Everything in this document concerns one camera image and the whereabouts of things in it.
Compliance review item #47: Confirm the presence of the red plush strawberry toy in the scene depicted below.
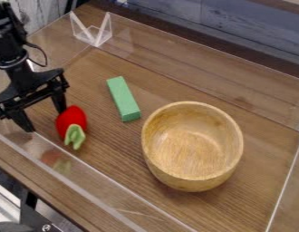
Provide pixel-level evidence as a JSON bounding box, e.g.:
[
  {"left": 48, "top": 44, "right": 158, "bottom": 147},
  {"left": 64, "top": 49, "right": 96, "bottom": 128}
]
[{"left": 56, "top": 105, "right": 87, "bottom": 150}]

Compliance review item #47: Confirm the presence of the black cable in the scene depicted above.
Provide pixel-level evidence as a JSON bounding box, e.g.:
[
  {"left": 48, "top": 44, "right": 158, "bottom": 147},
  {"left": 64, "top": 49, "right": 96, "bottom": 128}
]
[{"left": 26, "top": 42, "right": 50, "bottom": 68}]

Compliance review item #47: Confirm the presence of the green rectangular block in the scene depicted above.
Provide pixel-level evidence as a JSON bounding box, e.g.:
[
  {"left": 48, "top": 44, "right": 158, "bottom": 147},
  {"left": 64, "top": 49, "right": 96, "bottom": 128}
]
[{"left": 107, "top": 76, "right": 142, "bottom": 122}]

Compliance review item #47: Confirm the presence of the clear acrylic enclosure wall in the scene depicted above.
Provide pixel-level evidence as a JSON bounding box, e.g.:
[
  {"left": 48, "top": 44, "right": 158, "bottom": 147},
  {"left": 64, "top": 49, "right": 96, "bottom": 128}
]
[{"left": 0, "top": 5, "right": 299, "bottom": 232}]

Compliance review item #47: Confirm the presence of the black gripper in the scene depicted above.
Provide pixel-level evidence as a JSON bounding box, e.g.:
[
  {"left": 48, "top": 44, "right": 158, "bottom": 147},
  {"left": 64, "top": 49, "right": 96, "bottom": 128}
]
[{"left": 0, "top": 62, "right": 70, "bottom": 132}]

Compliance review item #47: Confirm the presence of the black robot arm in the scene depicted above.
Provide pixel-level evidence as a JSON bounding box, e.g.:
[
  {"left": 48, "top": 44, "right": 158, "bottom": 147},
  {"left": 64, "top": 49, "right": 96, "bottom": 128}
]
[{"left": 0, "top": 0, "right": 70, "bottom": 132}]

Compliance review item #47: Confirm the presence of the wooden bowl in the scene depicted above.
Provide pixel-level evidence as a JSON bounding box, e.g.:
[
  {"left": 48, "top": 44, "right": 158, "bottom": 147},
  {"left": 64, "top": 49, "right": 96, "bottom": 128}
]
[{"left": 142, "top": 101, "right": 245, "bottom": 192}]

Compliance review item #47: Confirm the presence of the clear acrylic corner bracket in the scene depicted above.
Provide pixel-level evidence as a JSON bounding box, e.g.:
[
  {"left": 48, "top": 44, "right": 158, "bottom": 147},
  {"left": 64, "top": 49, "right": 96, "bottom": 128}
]
[{"left": 70, "top": 12, "right": 112, "bottom": 47}]

